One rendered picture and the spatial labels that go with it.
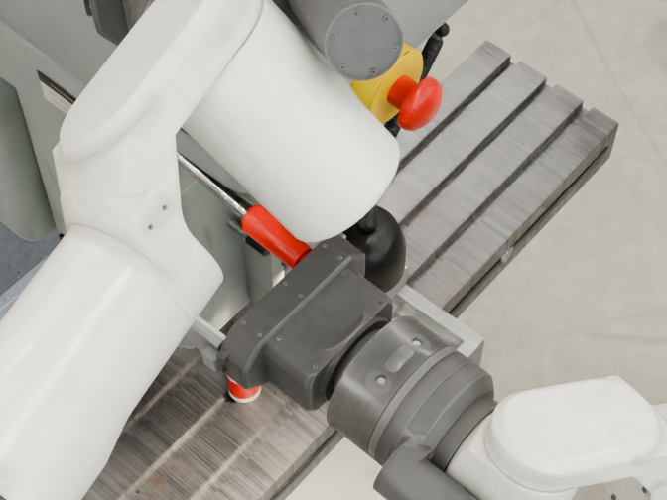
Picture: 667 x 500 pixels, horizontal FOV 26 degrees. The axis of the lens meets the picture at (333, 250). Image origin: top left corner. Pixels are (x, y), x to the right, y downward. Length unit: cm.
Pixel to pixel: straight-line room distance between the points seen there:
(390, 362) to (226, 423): 87
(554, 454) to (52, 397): 38
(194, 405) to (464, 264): 39
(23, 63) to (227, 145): 52
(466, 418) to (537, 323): 206
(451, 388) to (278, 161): 30
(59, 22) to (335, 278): 25
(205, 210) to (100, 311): 64
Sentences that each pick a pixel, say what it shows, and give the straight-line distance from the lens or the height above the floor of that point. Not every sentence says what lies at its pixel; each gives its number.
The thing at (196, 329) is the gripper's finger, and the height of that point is 171.
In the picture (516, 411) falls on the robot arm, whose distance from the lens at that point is 87.
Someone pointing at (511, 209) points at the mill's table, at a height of 96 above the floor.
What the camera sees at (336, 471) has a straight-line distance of 181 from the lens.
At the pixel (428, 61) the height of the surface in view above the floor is 159.
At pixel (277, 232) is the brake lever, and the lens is 98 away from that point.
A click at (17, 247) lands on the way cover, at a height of 102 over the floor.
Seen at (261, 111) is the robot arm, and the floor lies 205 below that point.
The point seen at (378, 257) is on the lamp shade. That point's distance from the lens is 122.
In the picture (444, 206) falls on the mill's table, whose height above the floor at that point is 96.
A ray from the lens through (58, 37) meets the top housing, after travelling 101.
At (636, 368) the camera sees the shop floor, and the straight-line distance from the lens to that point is 293.
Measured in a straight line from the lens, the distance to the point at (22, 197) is 137.
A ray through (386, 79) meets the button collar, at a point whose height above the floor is 178.
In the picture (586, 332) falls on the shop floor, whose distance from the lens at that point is 295.
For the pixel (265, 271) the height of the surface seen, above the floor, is 142.
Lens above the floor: 253
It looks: 57 degrees down
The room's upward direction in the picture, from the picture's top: straight up
